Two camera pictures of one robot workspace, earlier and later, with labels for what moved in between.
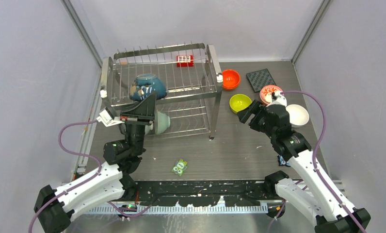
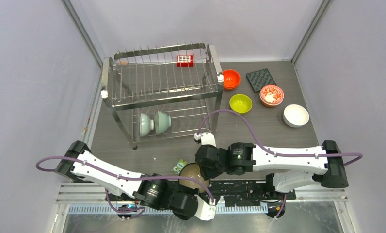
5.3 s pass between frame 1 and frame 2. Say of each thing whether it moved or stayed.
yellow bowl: stayed
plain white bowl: stayed
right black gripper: moved
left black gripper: moved
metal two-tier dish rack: stayed
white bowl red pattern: stayed
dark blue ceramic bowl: moved
